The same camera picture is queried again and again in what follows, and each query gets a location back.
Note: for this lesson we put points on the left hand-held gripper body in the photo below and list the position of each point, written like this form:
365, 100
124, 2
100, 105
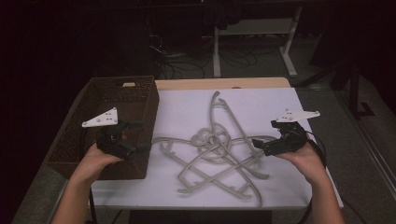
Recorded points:
106, 119

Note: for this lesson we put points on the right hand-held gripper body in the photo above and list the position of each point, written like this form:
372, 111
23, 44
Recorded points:
294, 141

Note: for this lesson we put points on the brown woven basket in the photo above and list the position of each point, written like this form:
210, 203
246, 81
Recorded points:
62, 149

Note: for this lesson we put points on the person's right hand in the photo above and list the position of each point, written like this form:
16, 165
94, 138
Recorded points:
306, 165

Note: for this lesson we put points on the person's left hand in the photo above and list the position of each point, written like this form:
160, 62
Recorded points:
95, 161

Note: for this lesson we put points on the white table mat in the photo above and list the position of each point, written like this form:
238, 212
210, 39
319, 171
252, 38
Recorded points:
186, 109

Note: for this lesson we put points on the black metal stand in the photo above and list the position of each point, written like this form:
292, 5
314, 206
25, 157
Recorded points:
355, 93

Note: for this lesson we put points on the white metal desk frame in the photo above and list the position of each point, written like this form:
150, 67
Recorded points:
258, 26

